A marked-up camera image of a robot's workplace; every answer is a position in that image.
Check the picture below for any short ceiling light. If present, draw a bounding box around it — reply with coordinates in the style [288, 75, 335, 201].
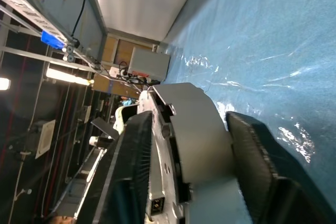
[0, 77, 12, 91]

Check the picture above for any aluminium roller rack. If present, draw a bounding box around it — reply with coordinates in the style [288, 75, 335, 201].
[0, 0, 103, 72]

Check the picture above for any blue plastic table sheet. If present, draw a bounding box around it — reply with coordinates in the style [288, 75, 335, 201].
[160, 0, 336, 224]

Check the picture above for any finned silver motor cover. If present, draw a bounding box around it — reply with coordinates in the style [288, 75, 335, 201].
[138, 89, 192, 224]

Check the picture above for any brown cardboard box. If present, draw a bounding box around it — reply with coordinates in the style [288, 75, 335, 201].
[101, 36, 155, 63]
[91, 73, 140, 99]

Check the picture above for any blue plastic box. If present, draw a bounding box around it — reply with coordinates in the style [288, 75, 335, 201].
[40, 30, 66, 50]

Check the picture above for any silver round motor body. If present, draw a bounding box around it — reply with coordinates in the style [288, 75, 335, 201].
[152, 82, 253, 224]

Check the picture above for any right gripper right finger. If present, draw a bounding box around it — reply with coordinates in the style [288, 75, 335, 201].
[226, 111, 336, 224]

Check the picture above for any white foam board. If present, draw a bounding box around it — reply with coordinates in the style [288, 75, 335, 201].
[89, 0, 203, 42]

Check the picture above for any white power strip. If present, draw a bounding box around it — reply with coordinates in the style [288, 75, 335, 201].
[109, 66, 152, 83]

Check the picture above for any grey metal case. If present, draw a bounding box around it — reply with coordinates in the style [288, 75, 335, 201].
[128, 47, 171, 82]

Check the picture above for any long ceiling light tube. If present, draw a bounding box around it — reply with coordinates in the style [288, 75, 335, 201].
[46, 68, 92, 86]

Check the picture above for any grey metal frame beam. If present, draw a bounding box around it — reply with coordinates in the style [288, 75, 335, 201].
[77, 0, 108, 37]

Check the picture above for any black hanging cable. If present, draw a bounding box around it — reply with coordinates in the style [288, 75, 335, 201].
[70, 0, 91, 38]

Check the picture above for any white square ceiling vent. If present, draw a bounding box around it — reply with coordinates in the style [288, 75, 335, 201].
[35, 119, 56, 159]

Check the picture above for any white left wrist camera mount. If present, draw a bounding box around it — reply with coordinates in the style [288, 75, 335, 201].
[114, 104, 140, 135]

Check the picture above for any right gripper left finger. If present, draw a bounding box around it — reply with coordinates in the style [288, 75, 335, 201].
[93, 111, 153, 224]

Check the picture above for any person's head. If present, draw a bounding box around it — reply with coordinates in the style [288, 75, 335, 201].
[46, 215, 74, 224]

